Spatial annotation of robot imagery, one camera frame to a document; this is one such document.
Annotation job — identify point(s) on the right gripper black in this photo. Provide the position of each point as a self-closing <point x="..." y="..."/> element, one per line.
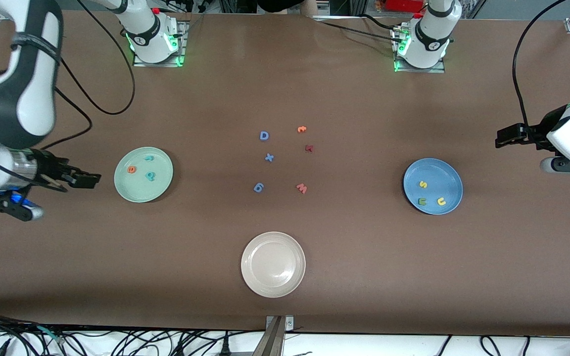
<point x="49" y="169"/>

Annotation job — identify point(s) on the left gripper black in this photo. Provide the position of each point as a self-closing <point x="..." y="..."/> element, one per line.
<point x="537" y="132"/>

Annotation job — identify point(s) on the teal foam letter P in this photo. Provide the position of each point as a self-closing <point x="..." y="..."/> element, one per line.
<point x="150" y="176"/>

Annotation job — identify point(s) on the pale green plate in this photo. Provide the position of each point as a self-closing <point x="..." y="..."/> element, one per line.
<point x="141" y="190"/>

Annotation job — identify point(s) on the blue plate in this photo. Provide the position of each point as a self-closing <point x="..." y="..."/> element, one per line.
<point x="438" y="175"/>

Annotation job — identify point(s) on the red box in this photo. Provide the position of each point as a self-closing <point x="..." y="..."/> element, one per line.
<point x="403" y="5"/>

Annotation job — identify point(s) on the blue six-shaped foam letter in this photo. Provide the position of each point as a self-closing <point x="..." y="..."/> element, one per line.
<point x="259" y="188"/>

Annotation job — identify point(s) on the blue foam letter D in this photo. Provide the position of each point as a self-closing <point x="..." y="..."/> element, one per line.
<point x="261" y="136"/>

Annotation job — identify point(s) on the blue foam letter x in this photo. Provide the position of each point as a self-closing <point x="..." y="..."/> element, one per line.
<point x="269" y="157"/>

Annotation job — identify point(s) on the beige plate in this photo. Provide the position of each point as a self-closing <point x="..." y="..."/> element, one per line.
<point x="273" y="264"/>

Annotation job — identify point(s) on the background metal rack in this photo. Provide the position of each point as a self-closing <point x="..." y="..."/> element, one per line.
<point x="349" y="5"/>

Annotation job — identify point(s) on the pink foam letter w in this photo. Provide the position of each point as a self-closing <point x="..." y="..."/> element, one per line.
<point x="302" y="188"/>

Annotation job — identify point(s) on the brown table cover sheet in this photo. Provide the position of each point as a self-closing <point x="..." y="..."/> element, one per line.
<point x="285" y="89"/>

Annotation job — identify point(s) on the bare skin-toned person limb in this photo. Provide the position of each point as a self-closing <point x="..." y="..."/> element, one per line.
<point x="309" y="7"/>

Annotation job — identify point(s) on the dark-clothed person body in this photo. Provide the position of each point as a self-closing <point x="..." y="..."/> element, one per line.
<point x="280" y="5"/>

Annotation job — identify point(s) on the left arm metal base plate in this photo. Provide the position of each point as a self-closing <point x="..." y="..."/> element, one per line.
<point x="416" y="70"/>

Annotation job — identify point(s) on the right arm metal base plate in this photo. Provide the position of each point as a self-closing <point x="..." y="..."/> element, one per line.
<point x="159" y="65"/>

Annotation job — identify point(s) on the aluminium camera post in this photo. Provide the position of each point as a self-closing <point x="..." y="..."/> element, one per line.
<point x="272" y="341"/>

